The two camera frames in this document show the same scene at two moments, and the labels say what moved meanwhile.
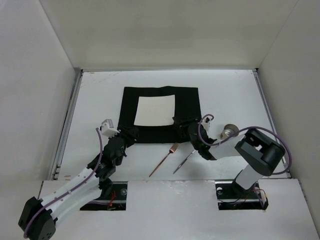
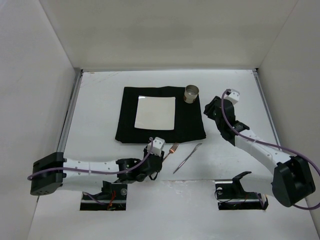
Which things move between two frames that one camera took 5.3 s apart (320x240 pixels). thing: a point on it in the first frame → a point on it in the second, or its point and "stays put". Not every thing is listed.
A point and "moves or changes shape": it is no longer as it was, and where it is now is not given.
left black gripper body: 126,136 → 155,164
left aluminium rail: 55,172 stays put
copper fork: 171,150 stays put
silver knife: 181,164 stays put
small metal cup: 230,130 moves or changes shape
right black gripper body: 186,124 → 215,109
